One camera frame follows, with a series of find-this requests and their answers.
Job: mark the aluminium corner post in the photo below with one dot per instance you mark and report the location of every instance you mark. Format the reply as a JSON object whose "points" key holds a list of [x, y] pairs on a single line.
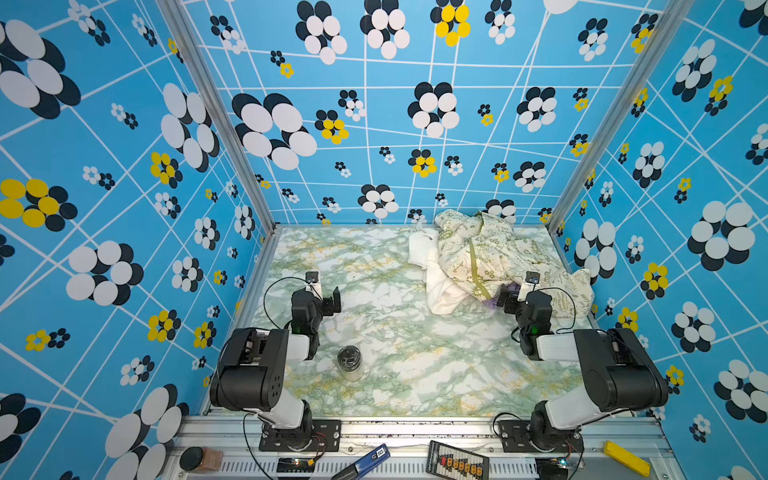
{"points": [[182, 31], [670, 21]]}

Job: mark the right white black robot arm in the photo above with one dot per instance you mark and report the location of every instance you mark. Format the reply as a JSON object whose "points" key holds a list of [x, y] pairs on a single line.
{"points": [[617, 374]]}

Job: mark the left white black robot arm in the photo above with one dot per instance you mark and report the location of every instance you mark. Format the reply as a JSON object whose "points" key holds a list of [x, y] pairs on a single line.
{"points": [[250, 375]]}

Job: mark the green patterned cream cloth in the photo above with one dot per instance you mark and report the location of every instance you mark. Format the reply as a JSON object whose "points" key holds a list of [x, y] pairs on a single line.
{"points": [[481, 253]]}

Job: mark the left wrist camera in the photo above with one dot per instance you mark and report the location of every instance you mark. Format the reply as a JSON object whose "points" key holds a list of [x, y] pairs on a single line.
{"points": [[313, 285]]}

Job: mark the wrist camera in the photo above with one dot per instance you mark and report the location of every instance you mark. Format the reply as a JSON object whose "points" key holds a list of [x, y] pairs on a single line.
{"points": [[313, 285], [531, 281]]}

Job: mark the right aluminium corner post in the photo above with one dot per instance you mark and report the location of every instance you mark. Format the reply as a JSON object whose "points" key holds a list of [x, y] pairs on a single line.
{"points": [[670, 21]]}

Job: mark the brown jar black lid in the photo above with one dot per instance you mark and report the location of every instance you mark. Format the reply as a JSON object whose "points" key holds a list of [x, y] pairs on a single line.
{"points": [[201, 460]]}

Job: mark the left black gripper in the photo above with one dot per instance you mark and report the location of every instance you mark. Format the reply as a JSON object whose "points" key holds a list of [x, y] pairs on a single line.
{"points": [[327, 311]]}

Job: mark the yellow box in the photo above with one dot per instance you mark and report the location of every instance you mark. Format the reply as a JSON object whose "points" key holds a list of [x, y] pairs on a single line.
{"points": [[627, 459]]}

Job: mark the blue handled tool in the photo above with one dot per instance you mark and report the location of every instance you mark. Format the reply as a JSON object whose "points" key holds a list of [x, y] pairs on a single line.
{"points": [[365, 464]]}

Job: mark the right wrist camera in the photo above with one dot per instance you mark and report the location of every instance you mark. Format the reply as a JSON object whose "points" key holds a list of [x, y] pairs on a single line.
{"points": [[531, 281]]}

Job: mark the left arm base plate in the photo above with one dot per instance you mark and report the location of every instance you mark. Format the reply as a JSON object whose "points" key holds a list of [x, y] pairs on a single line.
{"points": [[321, 435]]}

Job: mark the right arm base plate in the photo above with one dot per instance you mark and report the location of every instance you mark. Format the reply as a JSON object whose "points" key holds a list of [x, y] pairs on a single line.
{"points": [[519, 436]]}

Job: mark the aluminium front rail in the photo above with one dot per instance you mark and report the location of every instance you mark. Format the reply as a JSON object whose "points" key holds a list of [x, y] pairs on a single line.
{"points": [[408, 440]]}

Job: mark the glass jar black lid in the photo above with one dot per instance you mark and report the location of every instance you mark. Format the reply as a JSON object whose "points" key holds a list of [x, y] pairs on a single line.
{"points": [[350, 363]]}

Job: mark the black screwdriver bit case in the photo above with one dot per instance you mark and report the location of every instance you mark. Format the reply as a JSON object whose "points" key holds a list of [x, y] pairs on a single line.
{"points": [[448, 462]]}

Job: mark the left aluminium corner post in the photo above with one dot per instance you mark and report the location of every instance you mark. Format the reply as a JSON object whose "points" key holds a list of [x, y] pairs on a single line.
{"points": [[182, 31]]}

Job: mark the purple cloth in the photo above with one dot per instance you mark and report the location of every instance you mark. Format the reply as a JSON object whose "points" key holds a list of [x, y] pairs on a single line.
{"points": [[492, 302]]}

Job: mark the plain white cloth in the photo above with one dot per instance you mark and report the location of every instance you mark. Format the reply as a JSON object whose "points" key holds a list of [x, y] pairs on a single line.
{"points": [[445, 274]]}

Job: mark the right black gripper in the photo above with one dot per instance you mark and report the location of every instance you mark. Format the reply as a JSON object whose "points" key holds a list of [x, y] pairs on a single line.
{"points": [[510, 308]]}

